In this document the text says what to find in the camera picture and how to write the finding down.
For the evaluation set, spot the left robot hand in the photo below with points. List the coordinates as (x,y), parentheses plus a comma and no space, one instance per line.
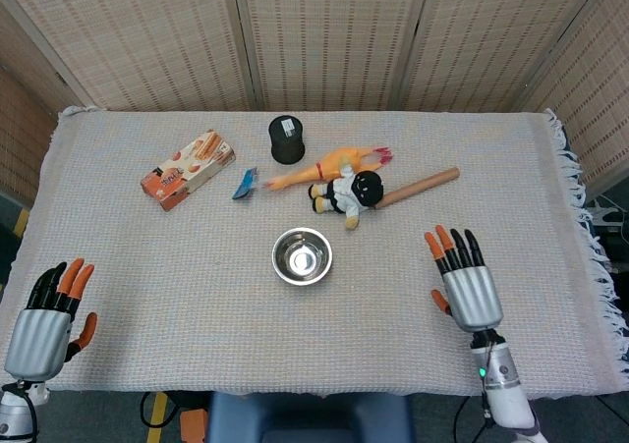
(39,337)

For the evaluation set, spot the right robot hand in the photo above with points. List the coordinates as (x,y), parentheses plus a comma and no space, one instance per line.
(472,295)

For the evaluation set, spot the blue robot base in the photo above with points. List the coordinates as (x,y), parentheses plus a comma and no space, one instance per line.
(309,418)

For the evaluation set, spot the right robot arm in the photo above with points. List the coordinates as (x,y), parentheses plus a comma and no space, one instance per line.
(506,399)

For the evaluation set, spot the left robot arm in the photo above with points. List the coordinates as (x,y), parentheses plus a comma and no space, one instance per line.
(15,413)

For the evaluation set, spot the stainless steel metal bowl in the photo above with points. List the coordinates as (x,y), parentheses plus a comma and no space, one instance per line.
(302,257)

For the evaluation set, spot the wooden rolling pin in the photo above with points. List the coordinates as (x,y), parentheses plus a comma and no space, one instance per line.
(425,183)

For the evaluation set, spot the black and white plush doll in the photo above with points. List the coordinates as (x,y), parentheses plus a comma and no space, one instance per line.
(351,192)

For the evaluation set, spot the orange block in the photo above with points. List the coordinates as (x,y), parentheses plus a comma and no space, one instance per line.
(192,426)

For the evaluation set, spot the grey woven tablecloth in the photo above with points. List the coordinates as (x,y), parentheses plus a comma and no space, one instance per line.
(221,315)

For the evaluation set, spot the yellow rubber chicken toy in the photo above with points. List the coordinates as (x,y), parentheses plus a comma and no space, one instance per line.
(339,162)

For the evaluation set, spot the orange biscuit box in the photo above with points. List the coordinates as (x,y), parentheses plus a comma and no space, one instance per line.
(189,170)

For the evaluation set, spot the black mesh pen holder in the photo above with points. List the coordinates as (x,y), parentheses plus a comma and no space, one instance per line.
(286,141)

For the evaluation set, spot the blue snack packet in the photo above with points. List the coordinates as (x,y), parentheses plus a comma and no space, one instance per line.
(245,185)

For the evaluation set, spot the beige folding screen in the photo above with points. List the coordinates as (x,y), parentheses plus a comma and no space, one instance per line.
(319,35)

